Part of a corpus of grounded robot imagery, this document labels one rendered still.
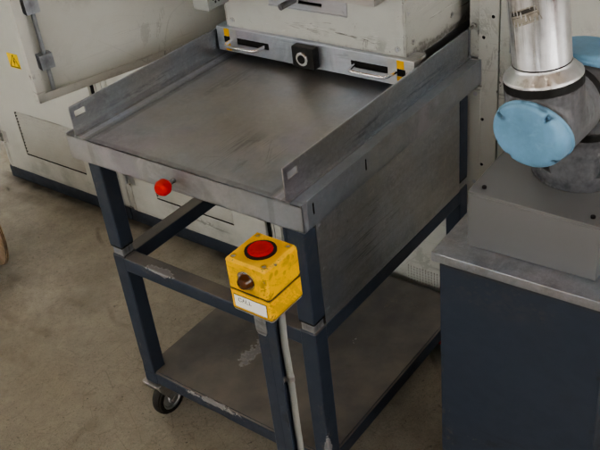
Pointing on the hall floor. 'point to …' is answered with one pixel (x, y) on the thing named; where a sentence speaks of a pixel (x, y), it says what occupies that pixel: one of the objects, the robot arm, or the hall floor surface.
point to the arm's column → (516, 368)
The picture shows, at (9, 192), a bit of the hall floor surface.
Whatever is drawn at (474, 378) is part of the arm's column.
